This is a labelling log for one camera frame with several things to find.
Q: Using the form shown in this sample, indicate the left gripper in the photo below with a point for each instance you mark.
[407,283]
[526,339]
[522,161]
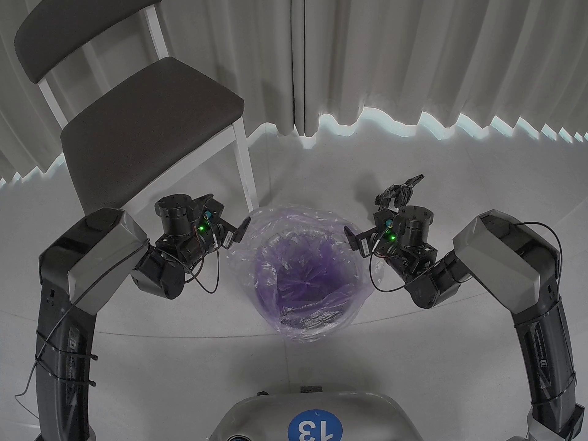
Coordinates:
[225,239]

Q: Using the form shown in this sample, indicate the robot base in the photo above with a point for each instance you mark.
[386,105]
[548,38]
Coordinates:
[275,416]

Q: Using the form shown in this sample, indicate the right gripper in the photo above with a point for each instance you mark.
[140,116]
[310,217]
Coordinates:
[370,244]

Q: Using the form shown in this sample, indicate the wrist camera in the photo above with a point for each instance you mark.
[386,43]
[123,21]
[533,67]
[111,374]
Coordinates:
[209,209]
[386,225]

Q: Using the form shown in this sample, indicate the purple plastic bag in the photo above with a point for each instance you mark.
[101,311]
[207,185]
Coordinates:
[298,283]

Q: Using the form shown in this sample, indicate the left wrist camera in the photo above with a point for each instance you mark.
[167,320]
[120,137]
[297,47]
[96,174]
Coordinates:
[209,209]

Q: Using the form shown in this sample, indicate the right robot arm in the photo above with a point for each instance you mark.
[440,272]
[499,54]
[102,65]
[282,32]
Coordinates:
[500,255]

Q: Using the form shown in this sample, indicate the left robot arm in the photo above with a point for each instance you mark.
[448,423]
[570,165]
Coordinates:
[101,255]

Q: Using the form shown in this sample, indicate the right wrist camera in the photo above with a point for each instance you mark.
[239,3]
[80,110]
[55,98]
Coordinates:
[386,225]

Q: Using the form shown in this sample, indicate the white chair with dark seat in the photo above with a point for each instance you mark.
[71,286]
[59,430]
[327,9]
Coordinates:
[151,122]

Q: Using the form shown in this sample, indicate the black plastic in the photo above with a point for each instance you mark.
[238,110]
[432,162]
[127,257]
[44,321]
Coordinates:
[397,191]

